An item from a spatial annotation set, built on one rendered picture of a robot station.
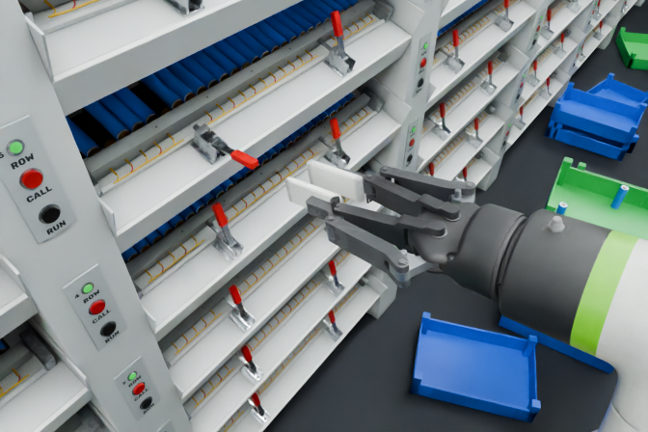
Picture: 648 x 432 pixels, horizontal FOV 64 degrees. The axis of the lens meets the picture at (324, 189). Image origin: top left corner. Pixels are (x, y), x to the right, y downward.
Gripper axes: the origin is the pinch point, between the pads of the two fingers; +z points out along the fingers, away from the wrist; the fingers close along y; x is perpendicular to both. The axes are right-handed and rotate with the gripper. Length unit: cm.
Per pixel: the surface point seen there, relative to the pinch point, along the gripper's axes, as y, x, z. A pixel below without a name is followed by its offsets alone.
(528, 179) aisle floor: 131, -90, 22
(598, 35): 236, -74, 31
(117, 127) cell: -7.3, 5.0, 24.7
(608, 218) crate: 78, -55, -15
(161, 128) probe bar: -3.6, 3.7, 21.7
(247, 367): -1, -53, 29
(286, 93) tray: 15.8, -0.2, 19.7
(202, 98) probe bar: 3.6, 4.1, 22.4
